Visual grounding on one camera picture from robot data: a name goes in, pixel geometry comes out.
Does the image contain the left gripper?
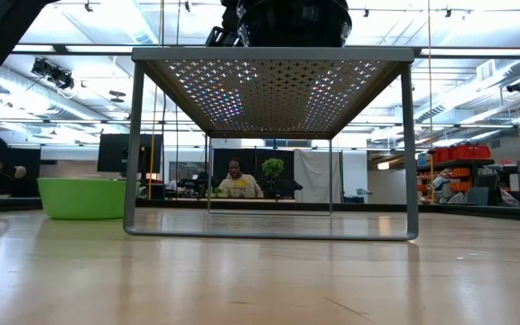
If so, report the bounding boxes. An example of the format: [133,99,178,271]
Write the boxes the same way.
[204,0,243,48]

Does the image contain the black bowl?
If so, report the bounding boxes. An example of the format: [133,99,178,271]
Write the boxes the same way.
[237,0,352,49]

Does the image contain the floral patterned mini bowl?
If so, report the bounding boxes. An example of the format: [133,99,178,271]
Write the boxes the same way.
[237,0,353,28]

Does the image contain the green plastic bowl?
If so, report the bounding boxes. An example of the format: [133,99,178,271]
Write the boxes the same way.
[37,177,142,221]

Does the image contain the grey perforated metal shelf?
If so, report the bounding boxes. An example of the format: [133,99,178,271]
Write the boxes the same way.
[123,46,420,242]

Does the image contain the black backdrop panel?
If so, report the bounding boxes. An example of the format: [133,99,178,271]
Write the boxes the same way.
[212,148,295,200]

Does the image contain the green potted tree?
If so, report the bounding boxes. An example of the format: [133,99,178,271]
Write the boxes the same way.
[261,157,285,200]

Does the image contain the black monitor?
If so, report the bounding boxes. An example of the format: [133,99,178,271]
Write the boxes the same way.
[97,133,164,181]

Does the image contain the white hanging cloth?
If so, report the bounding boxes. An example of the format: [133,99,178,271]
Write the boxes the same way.
[293,149,343,204]

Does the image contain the black ceiling spotlights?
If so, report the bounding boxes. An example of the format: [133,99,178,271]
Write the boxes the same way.
[31,57,76,91]

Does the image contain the storage rack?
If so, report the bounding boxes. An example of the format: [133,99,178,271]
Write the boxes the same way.
[415,143,498,205]

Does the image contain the black aluminium table frame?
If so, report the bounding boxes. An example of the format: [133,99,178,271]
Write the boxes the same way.
[0,193,520,223]

